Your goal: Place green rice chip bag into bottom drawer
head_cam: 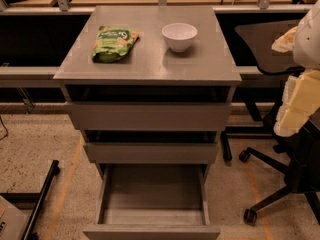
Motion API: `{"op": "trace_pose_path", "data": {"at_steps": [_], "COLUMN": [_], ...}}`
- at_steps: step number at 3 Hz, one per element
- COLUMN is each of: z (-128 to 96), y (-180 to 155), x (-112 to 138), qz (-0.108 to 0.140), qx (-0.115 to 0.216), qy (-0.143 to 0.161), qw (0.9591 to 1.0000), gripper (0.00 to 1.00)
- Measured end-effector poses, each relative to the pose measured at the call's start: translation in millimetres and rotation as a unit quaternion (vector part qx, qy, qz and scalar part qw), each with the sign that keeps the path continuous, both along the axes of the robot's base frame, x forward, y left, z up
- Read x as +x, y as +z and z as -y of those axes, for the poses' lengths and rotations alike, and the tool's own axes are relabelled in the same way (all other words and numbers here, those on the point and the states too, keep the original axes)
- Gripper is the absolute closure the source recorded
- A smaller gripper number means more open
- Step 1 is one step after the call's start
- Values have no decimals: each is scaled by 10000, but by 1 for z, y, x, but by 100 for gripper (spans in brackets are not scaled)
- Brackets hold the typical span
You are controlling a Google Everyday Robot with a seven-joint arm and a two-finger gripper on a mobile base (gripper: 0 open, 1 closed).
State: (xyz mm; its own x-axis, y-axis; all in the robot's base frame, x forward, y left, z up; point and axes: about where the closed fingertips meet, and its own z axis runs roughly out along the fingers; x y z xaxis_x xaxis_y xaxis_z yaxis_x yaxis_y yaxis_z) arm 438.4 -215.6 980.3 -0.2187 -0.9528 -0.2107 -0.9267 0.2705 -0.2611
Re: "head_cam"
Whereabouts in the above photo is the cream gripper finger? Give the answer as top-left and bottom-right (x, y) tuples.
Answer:
(273, 69), (320, 137)
(271, 27), (297, 53)

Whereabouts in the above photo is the green rice chip bag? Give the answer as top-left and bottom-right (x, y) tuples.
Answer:
(91, 26), (139, 63)

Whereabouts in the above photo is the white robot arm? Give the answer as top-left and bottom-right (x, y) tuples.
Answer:
(272, 0), (320, 137)

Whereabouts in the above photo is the grey top drawer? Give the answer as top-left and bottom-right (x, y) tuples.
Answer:
(65, 102), (231, 131)

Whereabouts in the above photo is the grey drawer cabinet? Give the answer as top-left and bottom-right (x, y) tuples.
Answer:
(53, 5), (242, 185)

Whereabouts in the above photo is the grey middle drawer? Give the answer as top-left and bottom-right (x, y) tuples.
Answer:
(84, 143), (217, 164)

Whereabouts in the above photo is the grey open bottom drawer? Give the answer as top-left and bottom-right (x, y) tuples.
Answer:
(83, 164), (220, 240)

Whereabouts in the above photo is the black office chair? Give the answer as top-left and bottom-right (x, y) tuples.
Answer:
(239, 17), (320, 225)

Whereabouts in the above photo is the white bowl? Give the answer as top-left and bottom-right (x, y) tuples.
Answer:
(162, 23), (198, 52)

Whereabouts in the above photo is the black metal stand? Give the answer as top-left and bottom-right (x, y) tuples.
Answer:
(0, 160), (60, 240)

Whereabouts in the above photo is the grey box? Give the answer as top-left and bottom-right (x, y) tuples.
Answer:
(0, 196), (28, 240)

